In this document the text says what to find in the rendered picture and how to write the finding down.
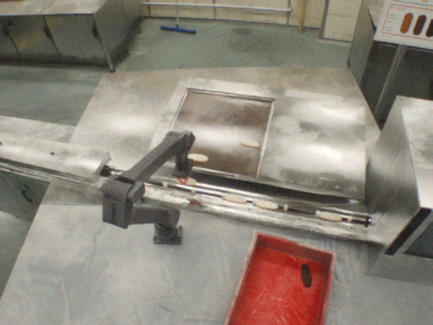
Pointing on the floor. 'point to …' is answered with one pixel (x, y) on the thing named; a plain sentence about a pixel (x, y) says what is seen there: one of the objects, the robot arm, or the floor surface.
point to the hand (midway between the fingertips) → (185, 179)
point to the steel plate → (113, 141)
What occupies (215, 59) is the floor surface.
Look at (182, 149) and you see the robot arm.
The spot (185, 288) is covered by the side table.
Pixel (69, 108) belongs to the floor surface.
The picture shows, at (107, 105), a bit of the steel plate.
